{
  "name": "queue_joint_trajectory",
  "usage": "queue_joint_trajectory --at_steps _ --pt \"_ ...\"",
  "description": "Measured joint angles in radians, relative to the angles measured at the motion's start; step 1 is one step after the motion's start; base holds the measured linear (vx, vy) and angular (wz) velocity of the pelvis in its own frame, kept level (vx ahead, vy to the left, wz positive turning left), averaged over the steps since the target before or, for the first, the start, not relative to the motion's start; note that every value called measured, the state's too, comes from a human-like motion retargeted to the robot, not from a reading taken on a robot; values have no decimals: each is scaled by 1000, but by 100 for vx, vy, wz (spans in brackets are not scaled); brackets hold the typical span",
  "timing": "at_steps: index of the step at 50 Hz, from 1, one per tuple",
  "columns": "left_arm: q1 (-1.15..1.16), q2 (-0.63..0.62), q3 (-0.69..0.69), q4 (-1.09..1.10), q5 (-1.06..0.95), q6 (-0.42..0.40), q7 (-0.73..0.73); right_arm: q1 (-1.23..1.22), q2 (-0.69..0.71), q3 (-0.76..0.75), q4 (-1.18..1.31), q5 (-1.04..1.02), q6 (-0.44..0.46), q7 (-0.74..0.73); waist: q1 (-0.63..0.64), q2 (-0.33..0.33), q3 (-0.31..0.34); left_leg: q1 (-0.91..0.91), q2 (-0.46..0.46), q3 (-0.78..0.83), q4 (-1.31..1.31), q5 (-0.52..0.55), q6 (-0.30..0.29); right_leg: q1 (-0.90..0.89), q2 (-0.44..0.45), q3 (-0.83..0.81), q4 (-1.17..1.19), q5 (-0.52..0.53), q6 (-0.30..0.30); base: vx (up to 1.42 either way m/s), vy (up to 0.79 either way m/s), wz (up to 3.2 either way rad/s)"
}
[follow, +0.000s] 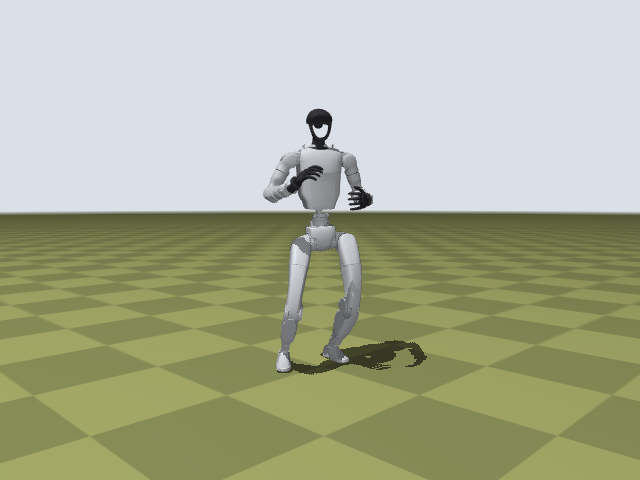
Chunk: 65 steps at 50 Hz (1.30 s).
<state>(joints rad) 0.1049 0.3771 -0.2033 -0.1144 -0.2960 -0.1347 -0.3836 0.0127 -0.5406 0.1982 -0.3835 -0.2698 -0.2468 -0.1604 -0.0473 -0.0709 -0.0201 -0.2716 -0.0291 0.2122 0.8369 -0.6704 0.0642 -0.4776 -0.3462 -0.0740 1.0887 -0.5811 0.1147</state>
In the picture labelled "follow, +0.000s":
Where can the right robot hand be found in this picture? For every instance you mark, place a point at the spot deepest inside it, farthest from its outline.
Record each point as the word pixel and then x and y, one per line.
pixel 296 181

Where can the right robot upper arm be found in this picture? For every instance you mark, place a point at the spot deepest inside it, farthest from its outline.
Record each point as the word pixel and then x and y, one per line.
pixel 287 161

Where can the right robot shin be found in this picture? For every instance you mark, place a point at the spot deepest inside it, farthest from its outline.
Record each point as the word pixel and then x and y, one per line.
pixel 288 331

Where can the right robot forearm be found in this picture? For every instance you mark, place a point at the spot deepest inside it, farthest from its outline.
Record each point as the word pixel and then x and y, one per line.
pixel 277 192

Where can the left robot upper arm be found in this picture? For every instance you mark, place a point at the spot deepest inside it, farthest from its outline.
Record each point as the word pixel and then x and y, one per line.
pixel 351 171

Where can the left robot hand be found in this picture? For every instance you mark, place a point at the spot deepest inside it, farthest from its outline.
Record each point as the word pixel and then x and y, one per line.
pixel 364 198

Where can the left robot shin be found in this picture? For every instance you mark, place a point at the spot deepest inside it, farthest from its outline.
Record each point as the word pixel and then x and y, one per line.
pixel 341 328

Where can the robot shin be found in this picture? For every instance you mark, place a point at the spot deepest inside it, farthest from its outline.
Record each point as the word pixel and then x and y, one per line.
pixel 341 328
pixel 288 331

